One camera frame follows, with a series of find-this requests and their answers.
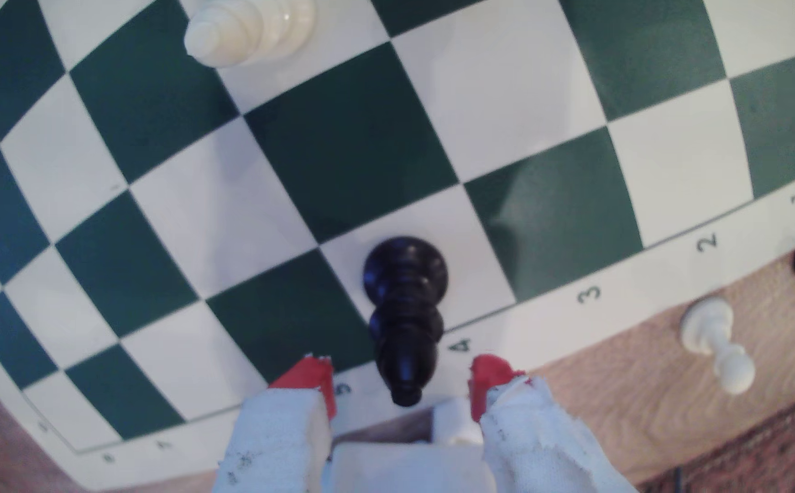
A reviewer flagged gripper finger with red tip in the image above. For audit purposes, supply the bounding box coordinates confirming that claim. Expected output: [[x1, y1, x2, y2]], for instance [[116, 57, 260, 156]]
[[213, 355, 338, 493], [468, 354, 639, 493]]

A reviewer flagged black pawn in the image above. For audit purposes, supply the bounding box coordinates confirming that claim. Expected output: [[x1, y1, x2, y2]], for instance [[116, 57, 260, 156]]
[[362, 236, 450, 409]]

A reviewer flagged white pawn chess piece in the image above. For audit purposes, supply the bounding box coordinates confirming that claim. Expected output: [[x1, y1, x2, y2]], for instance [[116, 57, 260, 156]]
[[679, 295, 757, 397]]

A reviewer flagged green white chess mat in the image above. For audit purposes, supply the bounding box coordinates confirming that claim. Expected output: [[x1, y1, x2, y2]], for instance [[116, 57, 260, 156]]
[[0, 0, 795, 491]]

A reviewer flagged white bishop chess piece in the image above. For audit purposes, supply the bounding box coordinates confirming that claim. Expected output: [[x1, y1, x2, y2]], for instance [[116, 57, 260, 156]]
[[183, 0, 317, 70]]

